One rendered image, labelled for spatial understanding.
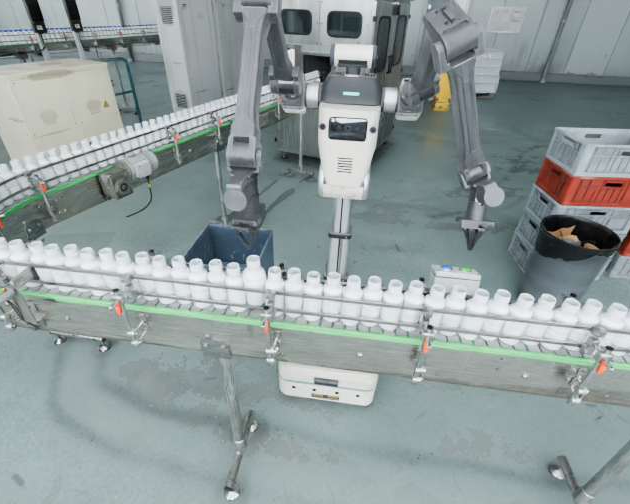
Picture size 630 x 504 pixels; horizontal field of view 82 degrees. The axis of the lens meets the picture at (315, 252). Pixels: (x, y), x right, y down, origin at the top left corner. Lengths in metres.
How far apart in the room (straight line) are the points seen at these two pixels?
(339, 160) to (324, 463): 1.41
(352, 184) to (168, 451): 1.54
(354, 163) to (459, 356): 0.80
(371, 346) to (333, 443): 0.97
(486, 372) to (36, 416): 2.18
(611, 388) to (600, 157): 1.95
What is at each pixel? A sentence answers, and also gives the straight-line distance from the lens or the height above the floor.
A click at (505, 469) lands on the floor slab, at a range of 2.22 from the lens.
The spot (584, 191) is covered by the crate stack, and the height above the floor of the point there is 0.78.
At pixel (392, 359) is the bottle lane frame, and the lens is 1.20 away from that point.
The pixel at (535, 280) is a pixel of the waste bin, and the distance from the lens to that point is 2.94.
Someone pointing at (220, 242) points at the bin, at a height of 0.85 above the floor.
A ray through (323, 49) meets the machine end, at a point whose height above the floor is 1.38.
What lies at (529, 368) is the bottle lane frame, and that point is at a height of 0.94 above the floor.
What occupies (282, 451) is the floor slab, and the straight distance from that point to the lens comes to 2.03.
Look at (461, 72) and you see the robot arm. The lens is 1.02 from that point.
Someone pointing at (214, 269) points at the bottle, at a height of 1.15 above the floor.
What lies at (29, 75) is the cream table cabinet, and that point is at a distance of 4.81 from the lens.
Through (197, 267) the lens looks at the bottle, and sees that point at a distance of 1.13.
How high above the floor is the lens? 1.82
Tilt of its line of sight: 35 degrees down
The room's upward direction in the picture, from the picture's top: 2 degrees clockwise
